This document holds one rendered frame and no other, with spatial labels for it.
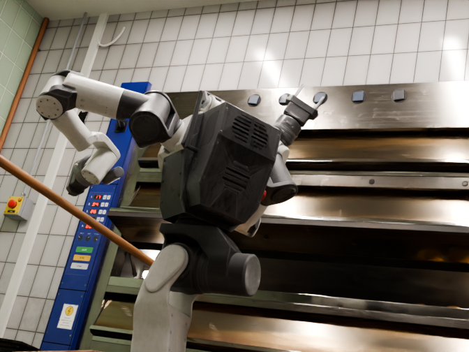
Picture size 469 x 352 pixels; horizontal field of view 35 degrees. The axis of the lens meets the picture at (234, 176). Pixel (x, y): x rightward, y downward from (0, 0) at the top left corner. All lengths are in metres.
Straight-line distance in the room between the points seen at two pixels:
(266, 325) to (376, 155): 0.79
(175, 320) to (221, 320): 0.97
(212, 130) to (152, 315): 0.52
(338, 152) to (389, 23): 0.64
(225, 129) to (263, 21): 1.63
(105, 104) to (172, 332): 0.65
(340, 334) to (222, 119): 1.09
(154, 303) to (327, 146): 1.35
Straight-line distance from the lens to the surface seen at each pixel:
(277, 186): 2.23
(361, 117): 3.12
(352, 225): 2.75
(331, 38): 3.40
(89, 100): 2.11
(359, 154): 3.03
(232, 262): 1.97
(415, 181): 2.93
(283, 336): 2.85
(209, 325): 2.99
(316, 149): 3.11
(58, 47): 4.20
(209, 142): 2.02
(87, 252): 3.37
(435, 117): 3.05
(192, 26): 3.77
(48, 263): 3.52
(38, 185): 2.42
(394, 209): 2.90
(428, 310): 2.74
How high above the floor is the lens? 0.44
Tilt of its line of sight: 23 degrees up
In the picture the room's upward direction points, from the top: 13 degrees clockwise
